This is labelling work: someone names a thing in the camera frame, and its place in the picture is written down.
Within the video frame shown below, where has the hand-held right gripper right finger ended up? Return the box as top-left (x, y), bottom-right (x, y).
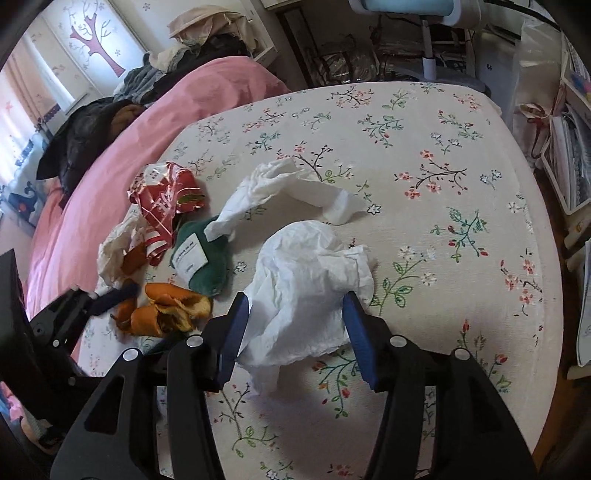
top-left (344, 292), bottom-right (539, 480)

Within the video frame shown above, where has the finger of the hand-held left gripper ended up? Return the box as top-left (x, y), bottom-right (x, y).
top-left (28, 282), bottom-right (139, 360)

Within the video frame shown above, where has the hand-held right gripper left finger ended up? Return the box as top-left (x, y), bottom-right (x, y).
top-left (50, 292), bottom-right (250, 480)

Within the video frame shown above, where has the green plush cloth white label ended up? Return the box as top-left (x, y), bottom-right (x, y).
top-left (170, 217), bottom-right (230, 297)

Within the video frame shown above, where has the large white tissue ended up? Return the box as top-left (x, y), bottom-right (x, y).
top-left (236, 220), bottom-right (377, 397)

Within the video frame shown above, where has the twisted white tissue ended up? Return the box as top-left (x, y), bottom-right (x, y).
top-left (205, 158), bottom-right (365, 241)

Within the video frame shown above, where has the cream crumpled tissue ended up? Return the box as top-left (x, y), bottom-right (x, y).
top-left (97, 213), bottom-right (144, 286)

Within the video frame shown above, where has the red snack wrapper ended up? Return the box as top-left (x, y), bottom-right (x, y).
top-left (128, 161), bottom-right (206, 267)

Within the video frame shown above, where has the floral tablecloth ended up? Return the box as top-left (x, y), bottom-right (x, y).
top-left (76, 80), bottom-right (566, 480)

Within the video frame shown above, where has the pink blanket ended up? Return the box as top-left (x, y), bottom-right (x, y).
top-left (25, 56), bottom-right (291, 324)

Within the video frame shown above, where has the black puffer jacket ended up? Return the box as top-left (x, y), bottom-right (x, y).
top-left (37, 99), bottom-right (139, 195)

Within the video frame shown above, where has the brown plush toy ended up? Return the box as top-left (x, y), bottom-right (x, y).
top-left (113, 104), bottom-right (144, 134)

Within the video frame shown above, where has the patterned curtain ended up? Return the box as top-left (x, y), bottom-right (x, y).
top-left (0, 41), bottom-right (75, 232)

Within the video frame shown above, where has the blue denim clothing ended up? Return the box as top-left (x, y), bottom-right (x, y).
top-left (113, 65), bottom-right (185, 102)

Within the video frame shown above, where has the black clothing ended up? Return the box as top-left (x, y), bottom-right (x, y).
top-left (152, 34), bottom-right (252, 93)

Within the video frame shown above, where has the clear plastic storage bag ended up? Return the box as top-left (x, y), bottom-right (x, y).
top-left (318, 44), bottom-right (379, 86)

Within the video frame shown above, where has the beige clothing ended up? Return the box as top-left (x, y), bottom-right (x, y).
top-left (167, 6), bottom-right (252, 47)

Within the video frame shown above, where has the white tote bag red trim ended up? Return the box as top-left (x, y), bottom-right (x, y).
top-left (519, 102), bottom-right (561, 160)

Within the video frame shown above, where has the white rolling cart with books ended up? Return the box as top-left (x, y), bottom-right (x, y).
top-left (540, 46), bottom-right (591, 215)

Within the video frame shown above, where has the blue grey office chair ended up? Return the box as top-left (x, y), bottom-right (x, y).
top-left (346, 0), bottom-right (492, 95)

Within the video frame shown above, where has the white printer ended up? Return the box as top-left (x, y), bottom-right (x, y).
top-left (475, 28), bottom-right (522, 97)

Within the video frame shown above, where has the translucent plastic bag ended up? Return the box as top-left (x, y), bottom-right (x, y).
top-left (515, 18), bottom-right (561, 112)

